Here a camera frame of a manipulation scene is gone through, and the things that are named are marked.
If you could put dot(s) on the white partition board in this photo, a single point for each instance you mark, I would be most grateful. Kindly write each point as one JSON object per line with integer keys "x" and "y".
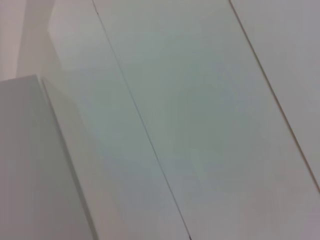
{"x": 30, "y": 162}

